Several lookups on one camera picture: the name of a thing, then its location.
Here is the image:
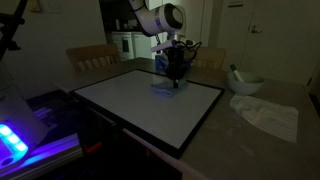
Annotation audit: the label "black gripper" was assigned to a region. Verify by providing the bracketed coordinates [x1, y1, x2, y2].
[166, 48, 185, 88]

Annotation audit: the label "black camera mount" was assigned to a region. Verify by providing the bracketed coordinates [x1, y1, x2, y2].
[0, 0, 27, 61]

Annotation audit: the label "blue cloth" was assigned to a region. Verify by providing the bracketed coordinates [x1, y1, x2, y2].
[150, 80, 188, 97]

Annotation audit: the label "robot base with blue lights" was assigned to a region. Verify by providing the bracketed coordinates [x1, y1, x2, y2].
[0, 62, 83, 180]

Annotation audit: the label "wooden chair near tissue box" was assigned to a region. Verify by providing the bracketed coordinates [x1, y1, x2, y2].
[193, 47, 226, 70]

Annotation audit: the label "white board with black frame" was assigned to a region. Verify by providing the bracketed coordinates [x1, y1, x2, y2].
[71, 70, 224, 158]

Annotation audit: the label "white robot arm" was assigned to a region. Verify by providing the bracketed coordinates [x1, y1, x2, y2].
[128, 0, 186, 88]

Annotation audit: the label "white paper sheet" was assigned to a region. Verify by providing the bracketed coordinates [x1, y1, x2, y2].
[229, 94, 299, 143]

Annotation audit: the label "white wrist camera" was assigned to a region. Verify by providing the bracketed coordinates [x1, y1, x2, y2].
[151, 40, 177, 52]

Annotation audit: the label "green capped marker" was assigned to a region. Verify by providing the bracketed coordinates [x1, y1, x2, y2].
[230, 64, 244, 83]

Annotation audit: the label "silver door handle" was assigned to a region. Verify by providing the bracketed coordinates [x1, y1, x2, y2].
[251, 25, 263, 34]

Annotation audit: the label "white bowl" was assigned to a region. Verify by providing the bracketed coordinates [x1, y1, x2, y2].
[226, 72, 265, 95]

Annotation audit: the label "blue tissue box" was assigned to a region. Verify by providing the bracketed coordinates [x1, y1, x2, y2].
[154, 54, 192, 75]

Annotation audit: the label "wooden chair with slatted back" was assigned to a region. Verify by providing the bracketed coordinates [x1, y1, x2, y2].
[66, 44, 121, 73]

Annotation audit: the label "white kitchen cabinets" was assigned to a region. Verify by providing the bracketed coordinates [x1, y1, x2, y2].
[111, 31, 158, 62]

